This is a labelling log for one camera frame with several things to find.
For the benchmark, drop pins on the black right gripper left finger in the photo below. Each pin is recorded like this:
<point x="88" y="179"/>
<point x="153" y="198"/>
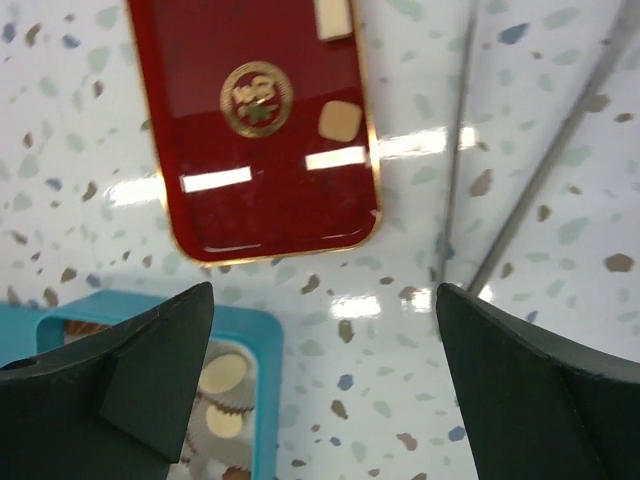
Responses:
<point x="112" y="405"/>

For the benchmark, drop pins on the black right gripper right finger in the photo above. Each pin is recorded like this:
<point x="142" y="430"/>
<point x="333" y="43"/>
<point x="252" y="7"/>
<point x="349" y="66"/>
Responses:
<point x="537" y="405"/>

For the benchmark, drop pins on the white oval chocolate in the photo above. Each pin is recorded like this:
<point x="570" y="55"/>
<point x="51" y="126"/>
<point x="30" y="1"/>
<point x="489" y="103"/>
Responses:
<point x="223" y="424"/>
<point x="223" y="373"/>

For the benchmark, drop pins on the teal tin box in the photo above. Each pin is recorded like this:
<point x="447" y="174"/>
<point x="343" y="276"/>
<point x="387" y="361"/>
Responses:
<point x="257" y="331"/>

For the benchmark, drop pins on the metal tongs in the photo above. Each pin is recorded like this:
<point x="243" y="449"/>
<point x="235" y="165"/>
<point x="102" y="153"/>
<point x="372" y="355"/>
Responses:
<point x="532" y="73"/>

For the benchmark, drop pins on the teal tin lid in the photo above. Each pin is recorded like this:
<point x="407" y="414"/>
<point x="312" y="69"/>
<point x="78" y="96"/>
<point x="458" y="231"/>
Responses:
<point x="18" y="333"/>

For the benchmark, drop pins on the tan square chocolate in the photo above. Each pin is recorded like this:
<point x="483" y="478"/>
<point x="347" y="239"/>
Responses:
<point x="340" y="121"/>

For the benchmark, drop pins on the cream white block chocolate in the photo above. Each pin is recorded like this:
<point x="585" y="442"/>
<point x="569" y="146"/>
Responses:
<point x="333" y="19"/>

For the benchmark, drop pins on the red lacquer tray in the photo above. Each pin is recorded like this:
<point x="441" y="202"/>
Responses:
<point x="235" y="90"/>

